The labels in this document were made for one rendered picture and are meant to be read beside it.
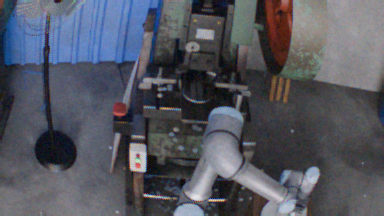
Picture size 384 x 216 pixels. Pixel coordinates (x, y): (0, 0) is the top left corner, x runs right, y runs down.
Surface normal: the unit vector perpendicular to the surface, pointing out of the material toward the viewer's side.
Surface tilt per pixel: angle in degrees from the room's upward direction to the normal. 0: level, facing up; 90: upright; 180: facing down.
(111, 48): 90
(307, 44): 92
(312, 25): 79
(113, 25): 90
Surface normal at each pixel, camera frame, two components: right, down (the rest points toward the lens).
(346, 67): 0.02, 0.65
